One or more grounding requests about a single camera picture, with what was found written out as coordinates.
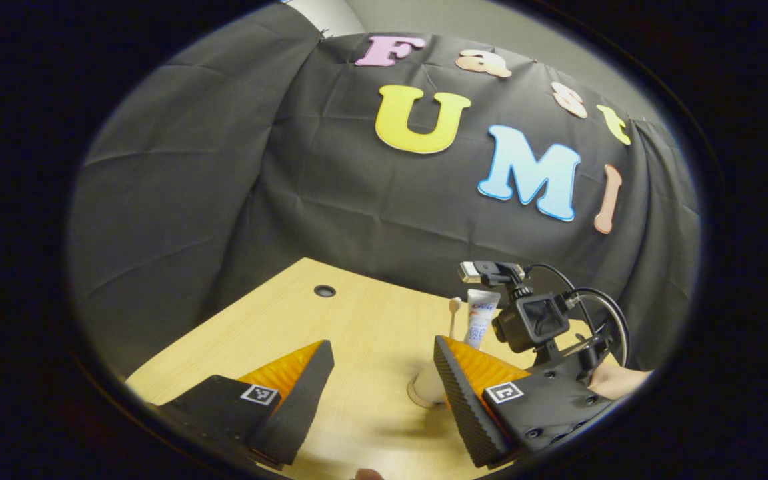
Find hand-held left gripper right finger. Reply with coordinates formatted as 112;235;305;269
432;335;619;469

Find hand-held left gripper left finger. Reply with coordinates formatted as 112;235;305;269
157;339;335;469

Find white cup with wooden handle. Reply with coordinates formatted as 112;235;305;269
409;360;455;405

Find white toothpaste tube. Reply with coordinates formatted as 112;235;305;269
463;288;502;351

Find wooden desktop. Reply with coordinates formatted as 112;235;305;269
124;257;599;480

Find black backdrop cloth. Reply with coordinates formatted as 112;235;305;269
67;3;703;382

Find black camera cable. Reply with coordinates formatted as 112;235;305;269
524;263;632;369

